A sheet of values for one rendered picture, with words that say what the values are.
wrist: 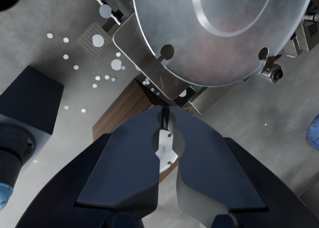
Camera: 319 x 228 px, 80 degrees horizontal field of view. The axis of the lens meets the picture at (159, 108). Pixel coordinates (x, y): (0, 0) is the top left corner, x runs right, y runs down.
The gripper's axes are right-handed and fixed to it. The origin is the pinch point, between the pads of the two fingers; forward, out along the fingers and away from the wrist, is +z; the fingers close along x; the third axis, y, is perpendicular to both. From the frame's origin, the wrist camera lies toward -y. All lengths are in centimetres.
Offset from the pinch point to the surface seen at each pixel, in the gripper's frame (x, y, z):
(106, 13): -10.1, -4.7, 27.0
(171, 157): 8, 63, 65
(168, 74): 1.1, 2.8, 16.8
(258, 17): 14.5, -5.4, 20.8
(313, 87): 137, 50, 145
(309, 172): 199, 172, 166
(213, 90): 14.8, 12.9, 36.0
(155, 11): -1.0, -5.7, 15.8
